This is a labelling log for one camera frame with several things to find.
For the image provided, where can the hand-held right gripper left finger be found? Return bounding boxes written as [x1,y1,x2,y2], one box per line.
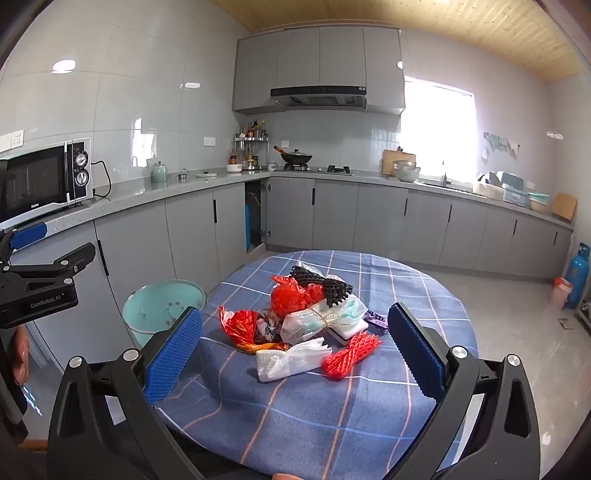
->
[47,305,206,480]

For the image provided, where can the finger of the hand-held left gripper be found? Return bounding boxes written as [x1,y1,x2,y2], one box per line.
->
[0,242,96,289]
[0,222,48,254]

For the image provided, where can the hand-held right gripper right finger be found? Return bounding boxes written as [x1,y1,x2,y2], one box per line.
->
[387,302,541,480]

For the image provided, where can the light green trash bin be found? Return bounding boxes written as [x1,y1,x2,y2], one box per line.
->
[122,279,206,348]

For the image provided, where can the red foam net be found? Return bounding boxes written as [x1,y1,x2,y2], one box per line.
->
[322,333,382,380]

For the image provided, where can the black foam net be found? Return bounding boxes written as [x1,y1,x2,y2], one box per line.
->
[290,261,354,309]

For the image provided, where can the white paper towel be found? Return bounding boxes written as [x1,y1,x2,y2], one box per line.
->
[255,337,332,383]

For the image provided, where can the person's left hand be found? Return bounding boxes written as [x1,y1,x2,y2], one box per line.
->
[10,323,29,384]

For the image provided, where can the black and silver microwave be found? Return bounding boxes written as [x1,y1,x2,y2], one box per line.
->
[0,137,93,224]

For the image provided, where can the white flat box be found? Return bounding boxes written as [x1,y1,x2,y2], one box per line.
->
[323,319,370,347]

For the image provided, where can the crumpled red plastic bag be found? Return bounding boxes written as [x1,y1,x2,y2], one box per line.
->
[218,305,258,346]

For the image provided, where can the clear bag of face masks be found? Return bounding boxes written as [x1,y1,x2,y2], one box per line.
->
[281,295,370,344]

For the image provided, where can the grey base cabinets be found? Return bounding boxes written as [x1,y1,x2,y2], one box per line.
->
[25,173,575,372]

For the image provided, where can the red and white container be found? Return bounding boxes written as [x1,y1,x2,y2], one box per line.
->
[549,277,573,310]

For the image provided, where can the grey cooking pot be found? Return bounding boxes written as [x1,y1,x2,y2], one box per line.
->
[392,160,422,183]

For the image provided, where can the blue gas cylinder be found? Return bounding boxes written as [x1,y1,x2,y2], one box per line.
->
[567,242,591,310]

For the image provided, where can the dish basin rack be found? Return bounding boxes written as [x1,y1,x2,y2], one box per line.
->
[473,171,529,206]

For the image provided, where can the wooden cutting board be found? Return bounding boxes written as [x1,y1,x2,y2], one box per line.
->
[382,148,416,177]

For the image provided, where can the gas stove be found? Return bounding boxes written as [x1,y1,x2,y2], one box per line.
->
[270,164,355,177]

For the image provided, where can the brown board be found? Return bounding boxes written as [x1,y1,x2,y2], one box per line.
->
[551,192,578,220]

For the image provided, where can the metal spice rack with bottles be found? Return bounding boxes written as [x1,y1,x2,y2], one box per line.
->
[233,120,270,169]

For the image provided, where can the window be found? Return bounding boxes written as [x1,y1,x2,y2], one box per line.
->
[401,78,477,183]

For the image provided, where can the hanging cloths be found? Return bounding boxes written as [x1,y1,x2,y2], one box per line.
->
[482,131,520,160]

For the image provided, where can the black wok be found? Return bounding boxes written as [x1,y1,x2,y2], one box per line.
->
[273,145,315,167]

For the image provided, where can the black range hood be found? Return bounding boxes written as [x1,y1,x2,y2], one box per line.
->
[270,85,369,109]

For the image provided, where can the black power cable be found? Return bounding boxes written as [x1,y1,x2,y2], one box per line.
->
[90,160,112,201]

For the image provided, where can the grey wall cabinets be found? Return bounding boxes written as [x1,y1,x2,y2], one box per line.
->
[232,25,407,116]

